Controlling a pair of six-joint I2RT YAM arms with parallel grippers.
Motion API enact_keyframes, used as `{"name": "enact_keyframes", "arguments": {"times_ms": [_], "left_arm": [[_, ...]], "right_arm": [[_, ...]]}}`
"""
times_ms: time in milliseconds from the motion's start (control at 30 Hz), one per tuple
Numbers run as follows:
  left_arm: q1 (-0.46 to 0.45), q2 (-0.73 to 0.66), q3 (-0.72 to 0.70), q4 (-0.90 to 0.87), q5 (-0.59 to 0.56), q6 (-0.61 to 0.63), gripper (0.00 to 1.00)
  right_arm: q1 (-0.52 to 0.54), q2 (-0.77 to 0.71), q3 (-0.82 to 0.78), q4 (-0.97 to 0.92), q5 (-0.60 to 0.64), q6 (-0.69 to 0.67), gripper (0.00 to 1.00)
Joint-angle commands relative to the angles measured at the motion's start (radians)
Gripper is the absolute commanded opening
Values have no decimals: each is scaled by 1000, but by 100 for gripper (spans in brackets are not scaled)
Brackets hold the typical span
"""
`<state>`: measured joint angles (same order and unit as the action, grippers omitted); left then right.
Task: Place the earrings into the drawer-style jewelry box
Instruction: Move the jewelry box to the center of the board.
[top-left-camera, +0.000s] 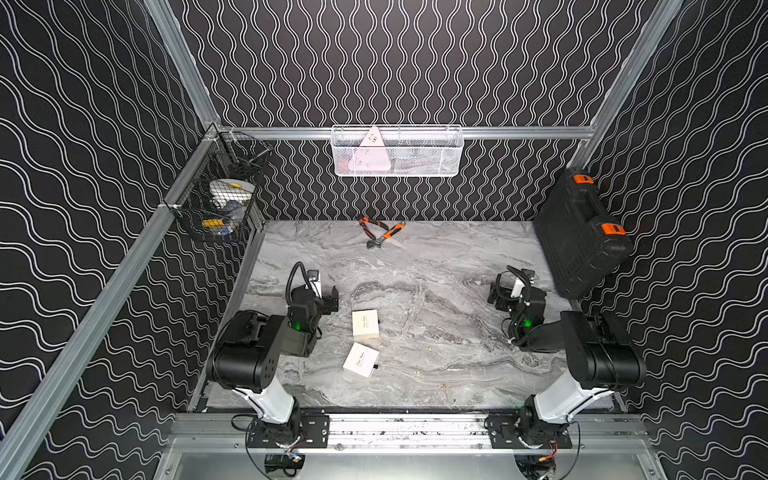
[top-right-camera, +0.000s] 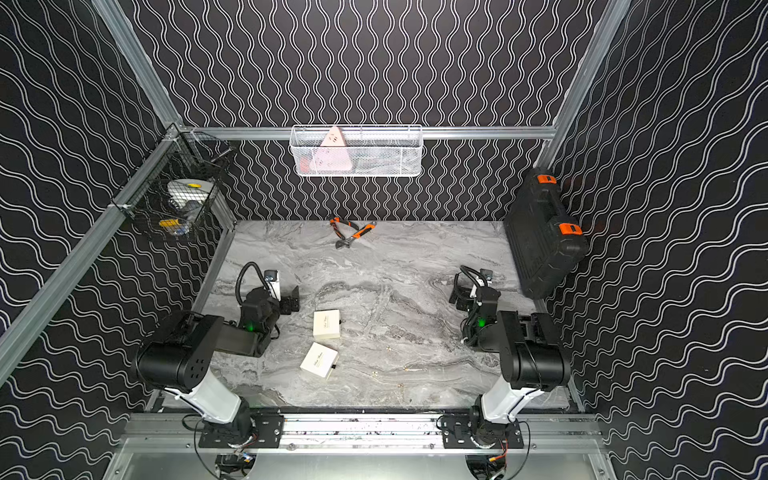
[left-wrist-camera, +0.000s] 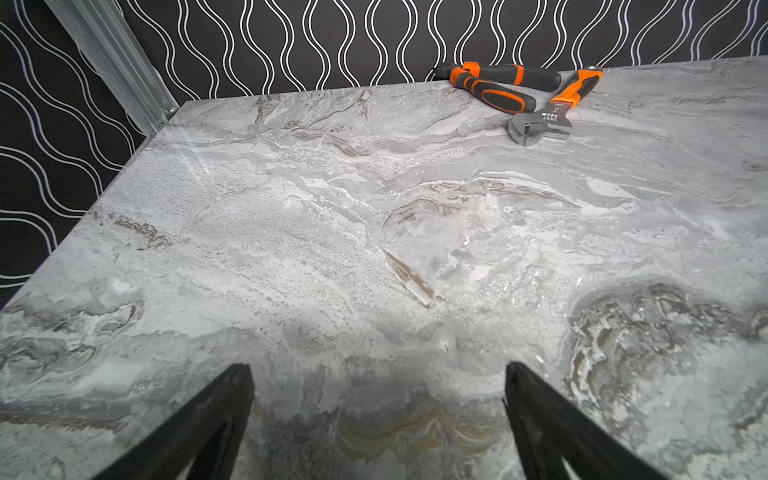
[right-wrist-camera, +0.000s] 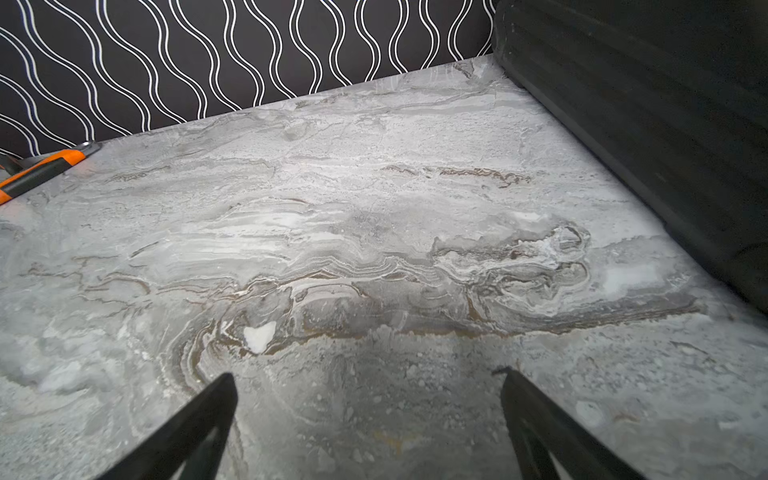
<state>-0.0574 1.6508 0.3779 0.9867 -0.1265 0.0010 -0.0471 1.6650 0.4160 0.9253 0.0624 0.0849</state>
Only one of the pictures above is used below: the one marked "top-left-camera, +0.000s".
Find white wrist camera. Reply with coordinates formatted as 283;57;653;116
307;270;322;298
510;269;536;299

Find white wire wall basket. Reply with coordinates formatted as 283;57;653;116
330;125;465;178

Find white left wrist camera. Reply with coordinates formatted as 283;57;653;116
307;270;322;298

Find orange black pliers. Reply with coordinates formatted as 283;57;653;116
358;217;391;241

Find black plastic tool case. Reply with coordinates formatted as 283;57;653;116
533;168;633;300

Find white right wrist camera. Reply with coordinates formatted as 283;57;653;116
510;269;536;299

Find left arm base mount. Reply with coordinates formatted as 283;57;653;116
245;414;330;450

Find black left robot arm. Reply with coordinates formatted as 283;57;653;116
206;286;339;426

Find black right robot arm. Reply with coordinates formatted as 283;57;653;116
487;266;647;429

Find aluminium front rail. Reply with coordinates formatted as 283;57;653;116
166;413;649;454

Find orange handled adjustable wrench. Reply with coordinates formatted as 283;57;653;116
366;223;405;249

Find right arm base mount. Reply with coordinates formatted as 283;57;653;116
483;413;573;450

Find black wire corner basket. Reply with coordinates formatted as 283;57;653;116
171;132;274;244

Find pink triangular card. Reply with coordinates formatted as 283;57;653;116
348;126;392;174

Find cream jewelry box sleeve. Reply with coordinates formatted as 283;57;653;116
352;309;380;342

